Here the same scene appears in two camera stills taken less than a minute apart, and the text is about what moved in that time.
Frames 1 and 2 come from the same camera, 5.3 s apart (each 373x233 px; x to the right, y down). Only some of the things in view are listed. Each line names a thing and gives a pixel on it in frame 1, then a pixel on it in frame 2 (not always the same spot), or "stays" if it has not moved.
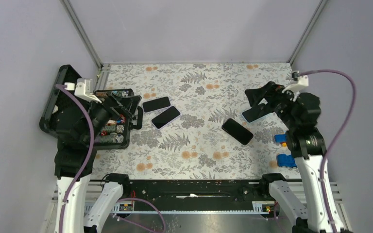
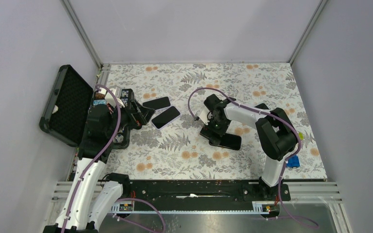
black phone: (237, 131) → (230, 141)
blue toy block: (283, 160) stays
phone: (156, 104) stays
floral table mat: (192, 126) stays
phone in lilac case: (165, 117) stays
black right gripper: (269, 91) → (207, 130)
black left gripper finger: (120, 110) → (134, 124)
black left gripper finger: (130, 103) → (142, 114)
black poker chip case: (72, 108) stays
